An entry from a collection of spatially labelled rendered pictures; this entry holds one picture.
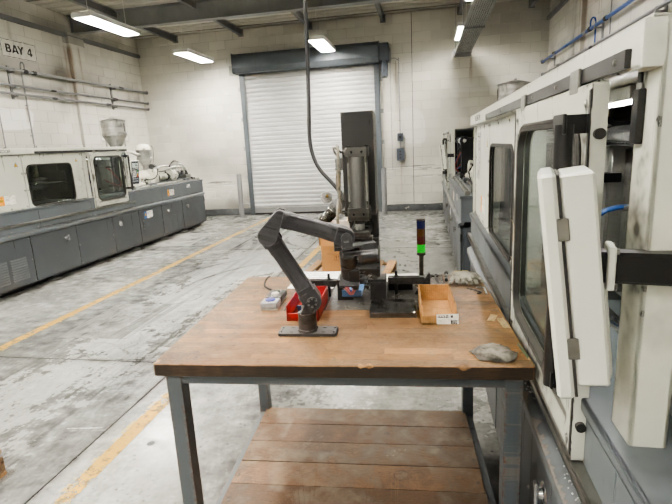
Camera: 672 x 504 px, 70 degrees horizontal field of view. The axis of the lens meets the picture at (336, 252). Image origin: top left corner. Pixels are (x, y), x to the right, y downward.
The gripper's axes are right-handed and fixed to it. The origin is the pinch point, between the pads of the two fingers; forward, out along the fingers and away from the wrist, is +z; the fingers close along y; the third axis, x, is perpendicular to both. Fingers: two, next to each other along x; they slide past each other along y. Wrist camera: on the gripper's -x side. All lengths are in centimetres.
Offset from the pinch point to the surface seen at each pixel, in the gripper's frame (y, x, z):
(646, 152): -43, -56, -84
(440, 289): 14.9, -33.3, 14.1
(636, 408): -68, -57, -48
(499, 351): -30, -46, -9
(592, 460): -68, -56, -26
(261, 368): -38.0, 23.5, -8.5
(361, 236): 27.3, -2.3, -2.6
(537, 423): -43, -57, 8
